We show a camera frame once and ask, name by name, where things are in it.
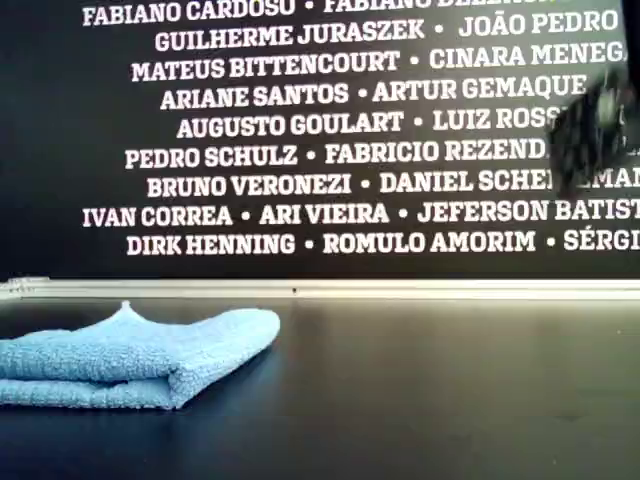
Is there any light blue microfibre cloth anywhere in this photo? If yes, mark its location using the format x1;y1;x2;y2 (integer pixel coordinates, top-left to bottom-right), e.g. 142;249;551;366
0;299;282;412

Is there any black banner with white names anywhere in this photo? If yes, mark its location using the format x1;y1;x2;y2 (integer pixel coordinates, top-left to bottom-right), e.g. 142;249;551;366
0;0;640;280

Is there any aluminium rail under banner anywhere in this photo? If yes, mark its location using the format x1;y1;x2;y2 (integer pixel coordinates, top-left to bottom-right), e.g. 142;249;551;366
0;276;640;302

